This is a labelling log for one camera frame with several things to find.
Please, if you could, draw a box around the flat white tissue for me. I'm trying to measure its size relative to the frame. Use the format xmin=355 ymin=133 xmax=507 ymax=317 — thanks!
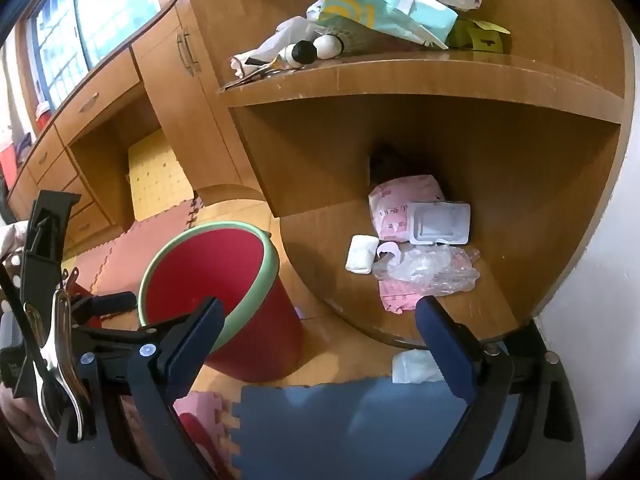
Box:
xmin=391 ymin=350 xmax=446 ymax=385

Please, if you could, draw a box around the clear plastic wrapper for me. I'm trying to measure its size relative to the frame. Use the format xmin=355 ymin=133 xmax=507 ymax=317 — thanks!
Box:
xmin=371 ymin=245 xmax=482 ymax=297

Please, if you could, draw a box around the grey tube with black cap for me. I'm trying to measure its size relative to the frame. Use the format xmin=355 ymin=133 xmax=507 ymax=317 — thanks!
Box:
xmin=230 ymin=40 xmax=317 ymax=86

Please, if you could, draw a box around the white plastic tray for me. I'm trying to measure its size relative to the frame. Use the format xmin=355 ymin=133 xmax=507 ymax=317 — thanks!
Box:
xmin=406 ymin=201 xmax=472 ymax=247

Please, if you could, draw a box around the cabinet door handle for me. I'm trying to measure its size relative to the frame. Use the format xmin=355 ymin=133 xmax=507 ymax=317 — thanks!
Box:
xmin=176 ymin=29 xmax=201 ymax=77

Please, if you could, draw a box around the yellow foam mat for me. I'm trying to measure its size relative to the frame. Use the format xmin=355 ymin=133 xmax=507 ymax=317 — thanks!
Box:
xmin=125 ymin=129 xmax=196 ymax=223

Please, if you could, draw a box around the white tissue wad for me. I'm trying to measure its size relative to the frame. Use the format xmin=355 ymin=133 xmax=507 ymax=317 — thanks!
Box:
xmin=345 ymin=235 xmax=380 ymax=275

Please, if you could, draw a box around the wooden desk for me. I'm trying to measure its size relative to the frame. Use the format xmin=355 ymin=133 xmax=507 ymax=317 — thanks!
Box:
xmin=180 ymin=0 xmax=632 ymax=351

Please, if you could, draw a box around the blue foam mat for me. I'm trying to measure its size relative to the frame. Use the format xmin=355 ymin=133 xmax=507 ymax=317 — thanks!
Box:
xmin=235 ymin=375 xmax=526 ymax=480

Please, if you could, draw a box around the pink printed packet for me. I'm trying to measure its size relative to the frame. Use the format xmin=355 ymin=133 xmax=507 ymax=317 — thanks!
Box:
xmin=368 ymin=174 xmax=447 ymax=242
xmin=377 ymin=280 xmax=426 ymax=314

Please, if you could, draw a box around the red bin with green rim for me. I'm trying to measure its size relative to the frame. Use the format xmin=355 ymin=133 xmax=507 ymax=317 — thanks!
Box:
xmin=137 ymin=221 xmax=305 ymax=383

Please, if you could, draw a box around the wooden cabinet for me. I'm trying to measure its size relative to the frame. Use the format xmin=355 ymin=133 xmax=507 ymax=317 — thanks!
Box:
xmin=7 ymin=0 xmax=251 ymax=251

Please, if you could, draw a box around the white plastic hook piece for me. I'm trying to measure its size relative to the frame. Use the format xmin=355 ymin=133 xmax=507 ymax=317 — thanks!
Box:
xmin=375 ymin=241 xmax=401 ymax=266

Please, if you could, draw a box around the red box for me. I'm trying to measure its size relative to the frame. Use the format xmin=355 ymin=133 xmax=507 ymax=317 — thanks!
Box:
xmin=0 ymin=127 xmax=21 ymax=188

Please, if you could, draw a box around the metal spring clip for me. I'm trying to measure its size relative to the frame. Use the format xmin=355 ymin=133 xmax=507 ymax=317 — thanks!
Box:
xmin=25 ymin=287 xmax=88 ymax=443

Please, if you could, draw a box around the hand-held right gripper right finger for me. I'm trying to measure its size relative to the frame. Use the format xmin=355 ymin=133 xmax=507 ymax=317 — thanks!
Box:
xmin=416 ymin=295 xmax=587 ymax=480

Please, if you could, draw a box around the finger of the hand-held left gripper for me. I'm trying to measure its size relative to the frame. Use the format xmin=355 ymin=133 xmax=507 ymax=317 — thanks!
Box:
xmin=72 ymin=291 xmax=139 ymax=321

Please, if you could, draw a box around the white ball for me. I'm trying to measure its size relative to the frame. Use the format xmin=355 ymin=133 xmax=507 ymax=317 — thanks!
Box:
xmin=312 ymin=34 xmax=346 ymax=59

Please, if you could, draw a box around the window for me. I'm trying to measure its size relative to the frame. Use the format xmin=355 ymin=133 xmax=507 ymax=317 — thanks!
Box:
xmin=20 ymin=0 xmax=183 ymax=111

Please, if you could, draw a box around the teal and yellow packet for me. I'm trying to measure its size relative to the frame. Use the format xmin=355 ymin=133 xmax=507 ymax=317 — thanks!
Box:
xmin=317 ymin=0 xmax=460 ymax=51

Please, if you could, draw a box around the light pink foam mat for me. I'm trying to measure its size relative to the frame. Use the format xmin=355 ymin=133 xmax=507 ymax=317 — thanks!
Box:
xmin=172 ymin=391 xmax=251 ymax=480

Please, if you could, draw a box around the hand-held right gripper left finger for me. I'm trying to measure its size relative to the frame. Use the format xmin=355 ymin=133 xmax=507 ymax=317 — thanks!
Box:
xmin=55 ymin=297 xmax=227 ymax=480

